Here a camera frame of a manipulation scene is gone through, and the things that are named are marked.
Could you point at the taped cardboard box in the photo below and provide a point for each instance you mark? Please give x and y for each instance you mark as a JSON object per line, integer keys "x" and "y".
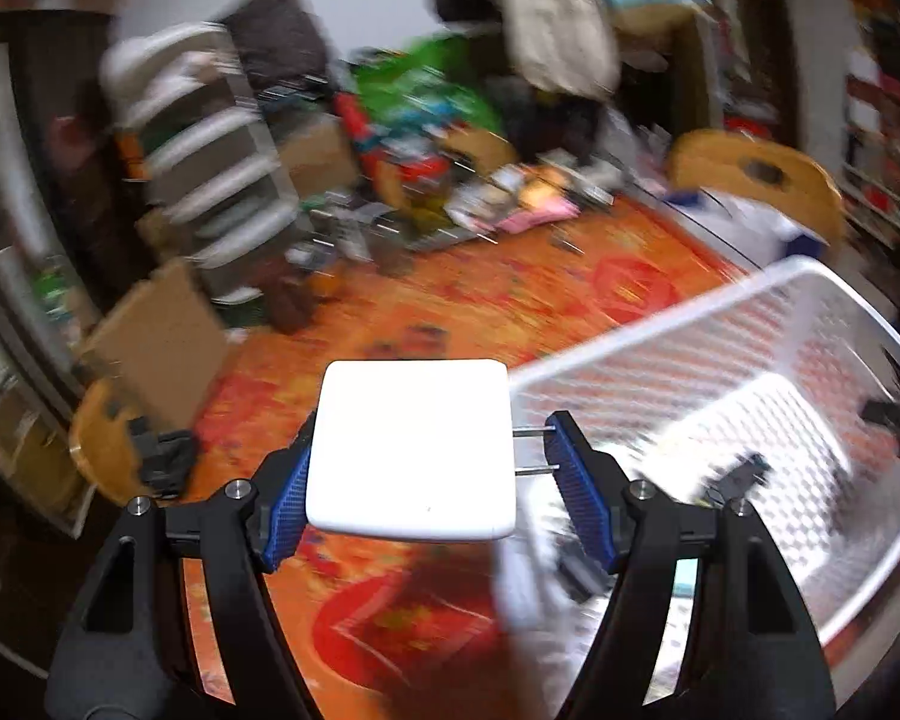
{"x": 319, "y": 157}

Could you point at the white perforated plastic basket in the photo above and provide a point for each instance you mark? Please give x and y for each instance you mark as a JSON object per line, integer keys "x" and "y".
{"x": 720, "y": 390}

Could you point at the white and blue paper bag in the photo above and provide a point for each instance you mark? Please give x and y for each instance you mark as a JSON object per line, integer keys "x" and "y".
{"x": 750, "y": 221}

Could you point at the black power adapter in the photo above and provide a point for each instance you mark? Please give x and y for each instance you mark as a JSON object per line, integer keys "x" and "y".
{"x": 581, "y": 576}
{"x": 742, "y": 476}

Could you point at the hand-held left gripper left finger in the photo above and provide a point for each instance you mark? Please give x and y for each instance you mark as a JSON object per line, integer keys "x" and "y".
{"x": 289, "y": 499}

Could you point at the black clip device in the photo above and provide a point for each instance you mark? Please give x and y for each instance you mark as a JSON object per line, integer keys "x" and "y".
{"x": 161, "y": 457}

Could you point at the red patterned tablecloth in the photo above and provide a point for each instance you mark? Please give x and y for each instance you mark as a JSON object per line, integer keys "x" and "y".
{"x": 457, "y": 292}

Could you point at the white square power adapter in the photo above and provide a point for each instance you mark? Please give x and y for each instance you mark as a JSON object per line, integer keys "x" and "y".
{"x": 412, "y": 450}

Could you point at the dark wooden mirrored cabinet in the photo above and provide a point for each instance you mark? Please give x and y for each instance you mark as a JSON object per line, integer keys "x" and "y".
{"x": 45, "y": 202}

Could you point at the white plastic drawer tower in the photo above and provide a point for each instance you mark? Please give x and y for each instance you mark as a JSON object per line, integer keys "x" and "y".
{"x": 202, "y": 165}

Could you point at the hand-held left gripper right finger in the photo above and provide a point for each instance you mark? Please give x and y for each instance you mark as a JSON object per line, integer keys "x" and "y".
{"x": 577, "y": 487}

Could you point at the beige canvas tote bag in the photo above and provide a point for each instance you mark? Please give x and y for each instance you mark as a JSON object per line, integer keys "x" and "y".
{"x": 555, "y": 22}

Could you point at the green shopping bag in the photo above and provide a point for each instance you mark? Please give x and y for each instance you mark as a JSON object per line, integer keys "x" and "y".
{"x": 420, "y": 82}

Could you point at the brown cylindrical container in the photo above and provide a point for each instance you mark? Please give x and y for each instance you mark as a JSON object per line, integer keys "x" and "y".
{"x": 292, "y": 300}

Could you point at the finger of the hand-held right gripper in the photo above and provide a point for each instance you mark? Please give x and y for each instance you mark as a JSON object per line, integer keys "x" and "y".
{"x": 891, "y": 412}

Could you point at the white shelf rack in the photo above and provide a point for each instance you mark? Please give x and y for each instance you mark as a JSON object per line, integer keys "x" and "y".
{"x": 889, "y": 150}

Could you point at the open cardboard box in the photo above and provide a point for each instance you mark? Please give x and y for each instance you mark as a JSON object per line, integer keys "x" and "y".
{"x": 157, "y": 345}

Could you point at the black bag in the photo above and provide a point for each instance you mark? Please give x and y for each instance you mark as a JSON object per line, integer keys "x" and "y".
{"x": 277, "y": 37}

